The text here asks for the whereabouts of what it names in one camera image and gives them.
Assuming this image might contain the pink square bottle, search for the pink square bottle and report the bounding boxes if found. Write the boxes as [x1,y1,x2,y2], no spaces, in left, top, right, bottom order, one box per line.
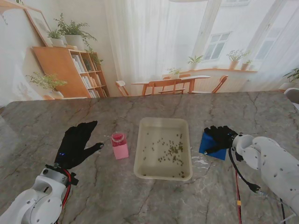
[111,132,129,160]

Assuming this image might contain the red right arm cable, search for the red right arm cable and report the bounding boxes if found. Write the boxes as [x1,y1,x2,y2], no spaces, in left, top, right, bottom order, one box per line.
[234,163,242,224]

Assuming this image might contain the blue plastic scraper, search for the blue plastic scraper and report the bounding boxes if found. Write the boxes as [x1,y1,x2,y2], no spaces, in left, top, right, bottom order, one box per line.
[198,132,228,161]

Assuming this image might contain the white baking tray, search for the white baking tray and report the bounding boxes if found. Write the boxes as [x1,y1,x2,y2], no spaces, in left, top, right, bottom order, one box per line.
[133,117,193,180]

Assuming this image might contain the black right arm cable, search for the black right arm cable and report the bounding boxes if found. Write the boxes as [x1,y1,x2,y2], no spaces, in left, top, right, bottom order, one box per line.
[228,146,287,224]

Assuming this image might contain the red left arm cable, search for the red left arm cable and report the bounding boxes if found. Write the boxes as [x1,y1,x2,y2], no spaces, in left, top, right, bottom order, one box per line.
[57,168,72,224]

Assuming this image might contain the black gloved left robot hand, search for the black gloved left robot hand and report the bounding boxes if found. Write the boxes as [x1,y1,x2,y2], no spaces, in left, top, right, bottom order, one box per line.
[54,120,105,170]

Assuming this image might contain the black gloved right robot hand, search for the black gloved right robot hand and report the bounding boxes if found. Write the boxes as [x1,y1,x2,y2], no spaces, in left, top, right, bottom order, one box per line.
[202,125,239,156]

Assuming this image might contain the printed room scene backdrop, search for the printed room scene backdrop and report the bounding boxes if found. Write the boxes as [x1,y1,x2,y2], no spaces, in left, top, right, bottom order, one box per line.
[0,0,299,103]

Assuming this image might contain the white rounded object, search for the white rounded object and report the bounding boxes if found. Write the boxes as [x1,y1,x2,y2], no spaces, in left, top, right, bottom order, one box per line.
[284,87,299,105]

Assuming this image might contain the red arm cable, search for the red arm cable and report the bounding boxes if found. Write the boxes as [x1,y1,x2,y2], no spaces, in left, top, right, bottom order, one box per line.
[234,163,242,224]
[57,168,72,224]

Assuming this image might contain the scattered green beans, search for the scattered green beans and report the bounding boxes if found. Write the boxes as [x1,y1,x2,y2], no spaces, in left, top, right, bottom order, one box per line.
[142,133,186,178]

